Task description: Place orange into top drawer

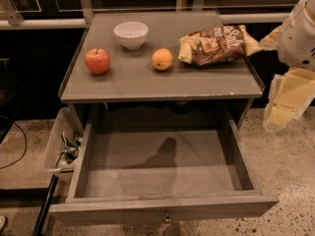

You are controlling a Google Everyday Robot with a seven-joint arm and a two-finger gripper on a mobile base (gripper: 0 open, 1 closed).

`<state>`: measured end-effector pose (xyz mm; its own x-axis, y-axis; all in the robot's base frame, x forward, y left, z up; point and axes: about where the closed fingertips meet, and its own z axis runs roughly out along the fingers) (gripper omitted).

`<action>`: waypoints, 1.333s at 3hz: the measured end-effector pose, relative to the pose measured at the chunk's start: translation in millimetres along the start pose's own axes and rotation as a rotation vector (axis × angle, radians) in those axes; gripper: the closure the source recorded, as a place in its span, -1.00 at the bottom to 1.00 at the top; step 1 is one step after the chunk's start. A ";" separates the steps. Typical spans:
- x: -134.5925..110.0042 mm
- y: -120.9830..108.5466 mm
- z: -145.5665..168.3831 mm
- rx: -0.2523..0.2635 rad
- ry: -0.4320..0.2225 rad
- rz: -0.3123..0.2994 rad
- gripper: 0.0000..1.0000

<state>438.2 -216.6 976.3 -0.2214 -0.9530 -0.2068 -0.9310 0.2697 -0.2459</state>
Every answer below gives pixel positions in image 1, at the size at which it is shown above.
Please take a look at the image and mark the red apple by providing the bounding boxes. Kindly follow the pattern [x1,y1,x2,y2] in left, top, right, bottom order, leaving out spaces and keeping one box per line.
[85,48,110,75]

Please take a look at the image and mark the open grey top drawer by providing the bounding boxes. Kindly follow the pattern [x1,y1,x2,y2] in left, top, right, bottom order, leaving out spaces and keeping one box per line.
[50,120,278,225]

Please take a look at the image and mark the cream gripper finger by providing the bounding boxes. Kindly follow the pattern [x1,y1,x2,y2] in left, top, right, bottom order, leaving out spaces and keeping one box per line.
[263,68,315,133]
[259,27,281,50]

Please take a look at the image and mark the metal drawer knob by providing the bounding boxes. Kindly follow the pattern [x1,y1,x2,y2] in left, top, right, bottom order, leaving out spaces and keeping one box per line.
[163,212,172,224]

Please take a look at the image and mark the black bar on floor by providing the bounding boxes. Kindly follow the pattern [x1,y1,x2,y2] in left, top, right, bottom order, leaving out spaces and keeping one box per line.
[31,175,58,236]

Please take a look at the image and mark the white shoe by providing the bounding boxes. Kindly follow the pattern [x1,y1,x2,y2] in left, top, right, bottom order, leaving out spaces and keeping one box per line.
[0,215,7,233]

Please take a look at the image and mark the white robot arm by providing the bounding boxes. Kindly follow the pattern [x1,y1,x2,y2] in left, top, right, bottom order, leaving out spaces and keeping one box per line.
[259,0,315,133]

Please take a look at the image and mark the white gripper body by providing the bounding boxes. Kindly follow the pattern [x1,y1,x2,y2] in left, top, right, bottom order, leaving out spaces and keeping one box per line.
[278,0,315,69]

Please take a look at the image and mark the white ceramic bowl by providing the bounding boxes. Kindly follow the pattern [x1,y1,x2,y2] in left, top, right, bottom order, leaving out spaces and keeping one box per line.
[113,22,149,50]

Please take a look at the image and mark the brown chip bag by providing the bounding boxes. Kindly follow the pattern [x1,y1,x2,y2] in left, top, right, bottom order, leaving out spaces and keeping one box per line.
[178,25,262,66]

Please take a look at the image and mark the metal railing frame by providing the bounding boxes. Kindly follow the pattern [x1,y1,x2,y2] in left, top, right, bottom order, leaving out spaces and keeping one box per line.
[0,0,300,29]

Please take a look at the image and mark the black floor cable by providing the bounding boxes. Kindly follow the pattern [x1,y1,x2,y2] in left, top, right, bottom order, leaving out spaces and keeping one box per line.
[0,115,29,171]

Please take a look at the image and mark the orange fruit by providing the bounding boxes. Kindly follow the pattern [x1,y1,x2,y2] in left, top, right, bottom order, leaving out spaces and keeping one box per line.
[151,48,173,71]

